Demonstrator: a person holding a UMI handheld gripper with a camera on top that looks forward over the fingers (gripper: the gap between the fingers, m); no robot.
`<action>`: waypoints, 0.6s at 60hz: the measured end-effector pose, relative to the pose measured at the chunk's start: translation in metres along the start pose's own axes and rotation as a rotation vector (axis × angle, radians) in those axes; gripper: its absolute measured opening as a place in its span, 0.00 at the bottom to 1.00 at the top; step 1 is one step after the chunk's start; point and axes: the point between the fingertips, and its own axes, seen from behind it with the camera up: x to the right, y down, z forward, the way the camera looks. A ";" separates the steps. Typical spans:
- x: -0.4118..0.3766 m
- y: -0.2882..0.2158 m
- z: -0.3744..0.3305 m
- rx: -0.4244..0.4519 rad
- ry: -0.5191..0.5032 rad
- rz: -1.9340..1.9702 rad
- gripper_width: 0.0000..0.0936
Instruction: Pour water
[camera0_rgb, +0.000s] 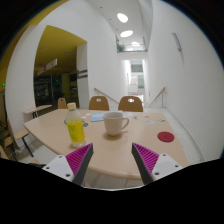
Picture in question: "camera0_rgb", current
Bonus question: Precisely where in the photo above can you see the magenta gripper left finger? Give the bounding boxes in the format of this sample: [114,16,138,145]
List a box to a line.
[44,144,93,186]

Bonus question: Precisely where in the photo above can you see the wooden stair handrail left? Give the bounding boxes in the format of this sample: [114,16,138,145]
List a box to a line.
[94,88,119,104]

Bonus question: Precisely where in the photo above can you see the small side table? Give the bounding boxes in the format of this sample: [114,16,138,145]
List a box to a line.
[23,104,52,118]

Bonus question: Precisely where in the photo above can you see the wooden chair at left side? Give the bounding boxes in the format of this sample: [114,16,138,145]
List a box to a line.
[4,122,33,159]

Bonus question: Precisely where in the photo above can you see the hanging white sign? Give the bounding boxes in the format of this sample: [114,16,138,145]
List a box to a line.
[37,59,58,76]

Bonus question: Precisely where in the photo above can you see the clear bottle yellow label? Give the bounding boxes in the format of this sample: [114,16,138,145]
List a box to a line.
[65,103,86,148]

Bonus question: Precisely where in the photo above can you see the small sticker on table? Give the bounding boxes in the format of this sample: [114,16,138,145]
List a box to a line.
[146,120,155,124]

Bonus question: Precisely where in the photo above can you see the light blue paper sheet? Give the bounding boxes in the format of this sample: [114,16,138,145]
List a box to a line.
[90,112,104,122]

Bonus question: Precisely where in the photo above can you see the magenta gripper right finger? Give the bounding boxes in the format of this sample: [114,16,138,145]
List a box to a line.
[131,143,182,185]

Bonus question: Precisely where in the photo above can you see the wooden stair handrail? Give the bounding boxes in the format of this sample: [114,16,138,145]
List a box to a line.
[148,87,166,108]
[94,88,119,104]

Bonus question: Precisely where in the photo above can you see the wooden chair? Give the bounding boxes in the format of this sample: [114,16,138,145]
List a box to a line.
[4,122,33,159]
[58,98,67,109]
[89,96,109,111]
[118,96,143,112]

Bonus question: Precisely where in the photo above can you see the wooden chair right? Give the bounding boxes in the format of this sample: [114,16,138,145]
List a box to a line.
[118,96,143,112]

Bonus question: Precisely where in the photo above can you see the white ceramic mug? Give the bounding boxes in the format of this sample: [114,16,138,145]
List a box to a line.
[103,111,129,136]

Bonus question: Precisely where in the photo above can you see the wooden chair far left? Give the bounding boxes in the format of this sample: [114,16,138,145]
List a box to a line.
[58,98,67,109]

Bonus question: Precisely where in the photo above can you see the wooden stair handrail right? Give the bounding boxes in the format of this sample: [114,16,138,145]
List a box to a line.
[148,87,166,108]

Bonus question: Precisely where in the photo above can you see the red round coaster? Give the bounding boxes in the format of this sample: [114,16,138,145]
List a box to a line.
[157,132,174,143]

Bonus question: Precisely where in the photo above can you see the wooden chair left middle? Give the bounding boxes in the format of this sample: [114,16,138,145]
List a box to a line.
[89,96,109,111]

